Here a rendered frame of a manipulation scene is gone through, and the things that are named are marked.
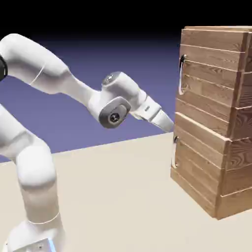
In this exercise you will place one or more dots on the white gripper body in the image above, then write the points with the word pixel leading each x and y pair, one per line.
pixel 162 120

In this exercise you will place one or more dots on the wooden plank cabinet door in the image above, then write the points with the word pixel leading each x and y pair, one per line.
pixel 208 74
pixel 198 157

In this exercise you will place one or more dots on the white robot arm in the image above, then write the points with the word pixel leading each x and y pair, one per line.
pixel 39 67

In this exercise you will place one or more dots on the light wooden cabinet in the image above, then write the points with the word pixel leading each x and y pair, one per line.
pixel 232 137

